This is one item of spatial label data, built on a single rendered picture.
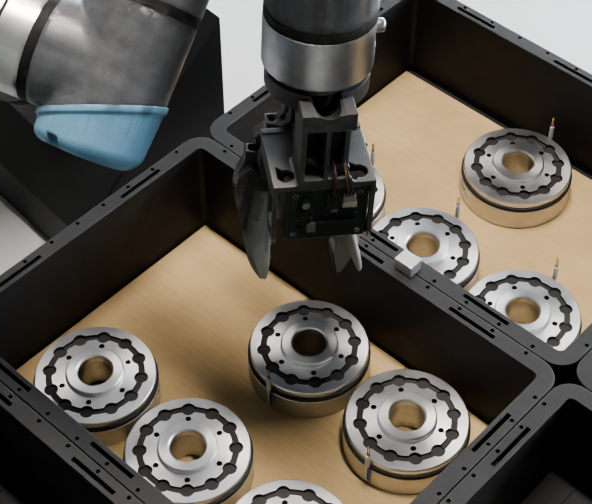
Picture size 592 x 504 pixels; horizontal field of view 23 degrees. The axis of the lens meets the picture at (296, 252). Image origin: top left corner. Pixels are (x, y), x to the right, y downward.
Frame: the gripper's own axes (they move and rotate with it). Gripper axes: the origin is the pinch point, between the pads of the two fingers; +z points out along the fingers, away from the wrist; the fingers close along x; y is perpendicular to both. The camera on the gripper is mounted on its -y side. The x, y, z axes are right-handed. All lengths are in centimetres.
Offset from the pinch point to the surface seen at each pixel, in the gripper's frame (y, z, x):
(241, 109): -23.9, 5.0, -1.1
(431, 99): -33.5, 13.4, 19.8
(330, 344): -1.3, 12.4, 3.5
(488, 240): -13.9, 14.5, 20.8
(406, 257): -3.0, 4.5, 9.6
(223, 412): 3.7, 13.7, -6.2
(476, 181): -18.4, 11.0, 20.3
